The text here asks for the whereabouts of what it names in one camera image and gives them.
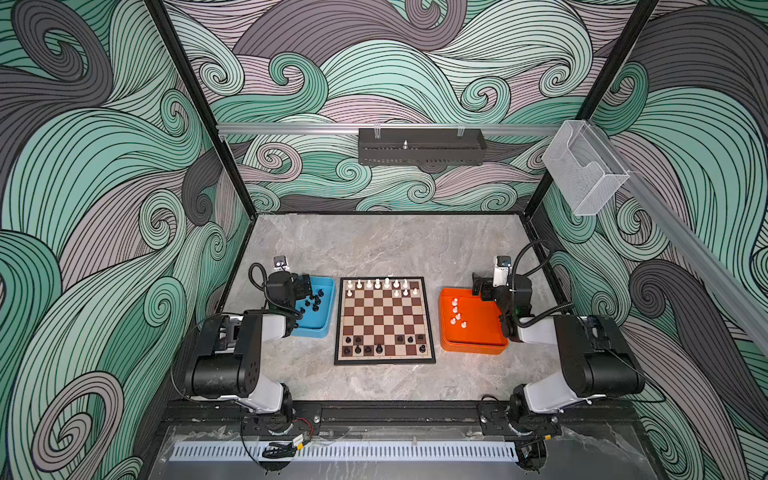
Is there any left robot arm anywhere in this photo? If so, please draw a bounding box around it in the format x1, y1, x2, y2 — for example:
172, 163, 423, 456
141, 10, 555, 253
184, 255, 312, 422

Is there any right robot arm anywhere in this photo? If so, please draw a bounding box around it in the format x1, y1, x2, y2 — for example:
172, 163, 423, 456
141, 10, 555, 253
472, 239, 646, 421

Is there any folding chess board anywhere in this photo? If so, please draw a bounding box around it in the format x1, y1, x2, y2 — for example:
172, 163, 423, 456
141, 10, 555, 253
334, 276, 436, 366

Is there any blue plastic tray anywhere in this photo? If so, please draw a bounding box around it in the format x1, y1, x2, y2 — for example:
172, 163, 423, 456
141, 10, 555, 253
292, 276, 336, 339

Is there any orange plastic tray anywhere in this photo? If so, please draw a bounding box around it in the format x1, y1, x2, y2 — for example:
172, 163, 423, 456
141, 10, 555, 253
439, 288, 508, 355

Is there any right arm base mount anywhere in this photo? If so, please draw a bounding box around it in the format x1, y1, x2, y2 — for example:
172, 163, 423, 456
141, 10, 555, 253
477, 400, 562, 440

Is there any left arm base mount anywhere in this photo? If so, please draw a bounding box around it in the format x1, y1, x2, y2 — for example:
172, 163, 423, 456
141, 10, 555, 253
240, 401, 322, 439

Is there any clear plastic wall bin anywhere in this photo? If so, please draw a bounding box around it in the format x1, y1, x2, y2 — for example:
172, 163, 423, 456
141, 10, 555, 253
542, 120, 629, 217

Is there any aluminium rail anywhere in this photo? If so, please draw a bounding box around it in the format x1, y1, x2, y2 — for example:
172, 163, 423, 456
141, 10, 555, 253
216, 122, 560, 137

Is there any black perforated wall shelf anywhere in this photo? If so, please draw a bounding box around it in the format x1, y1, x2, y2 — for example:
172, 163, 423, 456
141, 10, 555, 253
357, 129, 488, 168

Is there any white slotted cable duct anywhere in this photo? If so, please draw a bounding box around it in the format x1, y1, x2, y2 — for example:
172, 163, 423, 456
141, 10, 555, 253
169, 441, 518, 463

